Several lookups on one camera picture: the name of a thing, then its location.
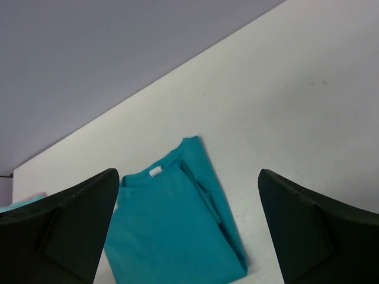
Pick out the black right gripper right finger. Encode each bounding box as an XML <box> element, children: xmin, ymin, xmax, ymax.
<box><xmin>258</xmin><ymin>169</ymin><xmax>378</xmax><ymax>283</ymax></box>

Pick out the pink folded t-shirt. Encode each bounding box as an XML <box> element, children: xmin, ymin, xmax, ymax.
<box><xmin>27</xmin><ymin>192</ymin><xmax>47</xmax><ymax>199</ymax></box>

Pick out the mint green folded t-shirt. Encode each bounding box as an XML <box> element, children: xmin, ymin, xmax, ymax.
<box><xmin>0</xmin><ymin>196</ymin><xmax>43</xmax><ymax>213</ymax></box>

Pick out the teal t-shirt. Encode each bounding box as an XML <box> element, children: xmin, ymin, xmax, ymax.
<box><xmin>104</xmin><ymin>136</ymin><xmax>248</xmax><ymax>283</ymax></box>

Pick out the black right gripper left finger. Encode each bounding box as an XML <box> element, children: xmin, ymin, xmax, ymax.
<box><xmin>1</xmin><ymin>168</ymin><xmax>119</xmax><ymax>283</ymax></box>

